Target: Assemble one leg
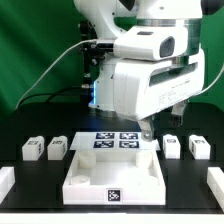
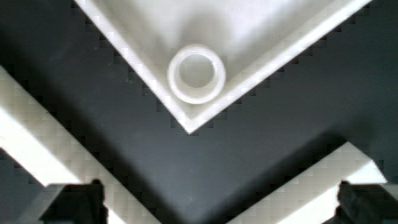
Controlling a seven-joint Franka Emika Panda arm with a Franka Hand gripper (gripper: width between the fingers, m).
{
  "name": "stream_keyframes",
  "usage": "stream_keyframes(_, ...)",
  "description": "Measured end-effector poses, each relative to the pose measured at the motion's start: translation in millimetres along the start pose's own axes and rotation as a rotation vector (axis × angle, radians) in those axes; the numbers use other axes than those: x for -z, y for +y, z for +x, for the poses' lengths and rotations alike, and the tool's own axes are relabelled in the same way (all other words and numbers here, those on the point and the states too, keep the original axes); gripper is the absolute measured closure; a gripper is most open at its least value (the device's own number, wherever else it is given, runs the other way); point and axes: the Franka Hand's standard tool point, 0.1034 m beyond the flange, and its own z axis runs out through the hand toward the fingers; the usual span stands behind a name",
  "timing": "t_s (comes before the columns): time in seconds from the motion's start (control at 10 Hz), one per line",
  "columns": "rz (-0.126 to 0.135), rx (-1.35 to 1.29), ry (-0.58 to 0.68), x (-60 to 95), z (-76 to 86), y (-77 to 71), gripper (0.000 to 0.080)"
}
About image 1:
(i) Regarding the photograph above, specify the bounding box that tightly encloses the white obstacle block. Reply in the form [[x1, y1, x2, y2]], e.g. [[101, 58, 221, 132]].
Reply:
[[0, 167, 15, 204], [207, 167, 224, 212]]

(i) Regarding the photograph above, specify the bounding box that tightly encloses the white square tabletop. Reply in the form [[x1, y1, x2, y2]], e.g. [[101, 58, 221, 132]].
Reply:
[[62, 149, 166, 205]]

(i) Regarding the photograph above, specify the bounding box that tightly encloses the white tag base sheet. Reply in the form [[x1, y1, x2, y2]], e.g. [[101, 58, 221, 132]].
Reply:
[[70, 132, 160, 151]]

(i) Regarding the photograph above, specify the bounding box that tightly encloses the white cable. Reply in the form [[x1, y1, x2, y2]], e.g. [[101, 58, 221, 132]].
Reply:
[[15, 39, 98, 110]]

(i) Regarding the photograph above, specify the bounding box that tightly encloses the black camera on base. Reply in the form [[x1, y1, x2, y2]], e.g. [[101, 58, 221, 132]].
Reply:
[[81, 39, 114, 52]]

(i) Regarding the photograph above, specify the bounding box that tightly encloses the black cable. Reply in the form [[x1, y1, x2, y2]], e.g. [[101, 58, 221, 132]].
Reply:
[[19, 86, 94, 105]]

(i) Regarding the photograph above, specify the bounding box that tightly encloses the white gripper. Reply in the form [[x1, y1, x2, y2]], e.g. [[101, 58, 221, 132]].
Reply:
[[113, 53, 205, 142]]

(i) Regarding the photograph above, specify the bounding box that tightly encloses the white left obstacle block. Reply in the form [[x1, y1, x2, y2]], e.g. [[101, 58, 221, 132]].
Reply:
[[0, 167, 15, 204]]

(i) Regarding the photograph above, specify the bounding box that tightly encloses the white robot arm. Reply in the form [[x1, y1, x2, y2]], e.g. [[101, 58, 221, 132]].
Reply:
[[73, 0, 224, 141]]

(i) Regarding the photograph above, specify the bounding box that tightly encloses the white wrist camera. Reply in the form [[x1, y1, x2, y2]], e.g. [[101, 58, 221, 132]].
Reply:
[[113, 26, 188, 61]]

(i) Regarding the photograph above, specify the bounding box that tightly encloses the white right obstacle block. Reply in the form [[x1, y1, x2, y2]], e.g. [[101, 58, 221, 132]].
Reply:
[[207, 167, 224, 212]]

